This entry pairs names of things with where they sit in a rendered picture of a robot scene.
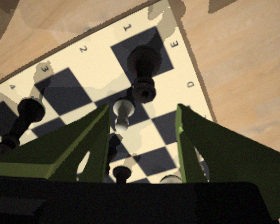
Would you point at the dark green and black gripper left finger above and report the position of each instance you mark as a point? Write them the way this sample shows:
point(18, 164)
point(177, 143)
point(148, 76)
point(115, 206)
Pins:
point(57, 154)

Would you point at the white pawn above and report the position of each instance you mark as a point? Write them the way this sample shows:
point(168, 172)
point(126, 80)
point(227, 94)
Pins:
point(123, 108)

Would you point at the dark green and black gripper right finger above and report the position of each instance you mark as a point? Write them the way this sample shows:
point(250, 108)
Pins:
point(230, 157)

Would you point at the chessboard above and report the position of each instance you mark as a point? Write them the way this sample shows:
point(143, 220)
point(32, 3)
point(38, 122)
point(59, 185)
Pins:
point(93, 70)

